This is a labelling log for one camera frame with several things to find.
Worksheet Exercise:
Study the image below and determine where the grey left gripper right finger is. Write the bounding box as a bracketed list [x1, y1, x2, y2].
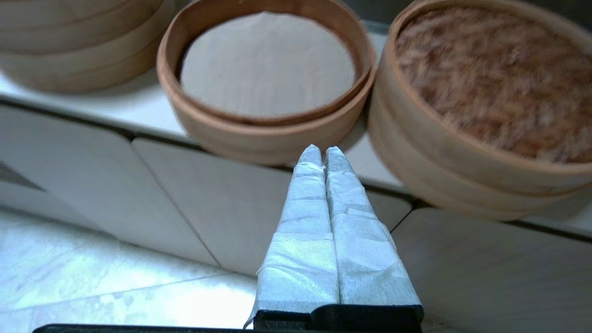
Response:
[324, 146, 424, 308]

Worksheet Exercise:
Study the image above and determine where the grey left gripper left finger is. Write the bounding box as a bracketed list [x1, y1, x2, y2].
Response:
[244, 144, 340, 329]

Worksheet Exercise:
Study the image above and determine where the woven bamboo steamer lid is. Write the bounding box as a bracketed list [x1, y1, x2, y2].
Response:
[377, 0, 592, 196]

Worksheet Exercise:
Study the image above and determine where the small bamboo steamer basket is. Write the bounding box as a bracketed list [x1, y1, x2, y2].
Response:
[368, 88, 592, 222]
[0, 0, 165, 54]
[0, 0, 179, 93]
[156, 0, 377, 166]

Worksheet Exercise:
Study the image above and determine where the white steamer liner cloth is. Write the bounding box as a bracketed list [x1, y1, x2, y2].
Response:
[179, 12, 357, 119]

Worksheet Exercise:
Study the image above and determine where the white cabinet front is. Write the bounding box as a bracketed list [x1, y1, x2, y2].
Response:
[0, 104, 592, 333]

